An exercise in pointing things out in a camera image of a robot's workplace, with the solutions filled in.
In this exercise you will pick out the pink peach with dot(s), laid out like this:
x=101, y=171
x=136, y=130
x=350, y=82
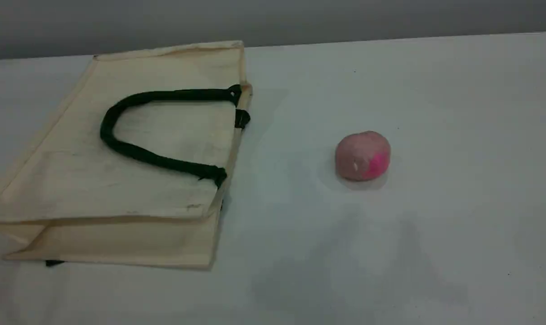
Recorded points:
x=361, y=155

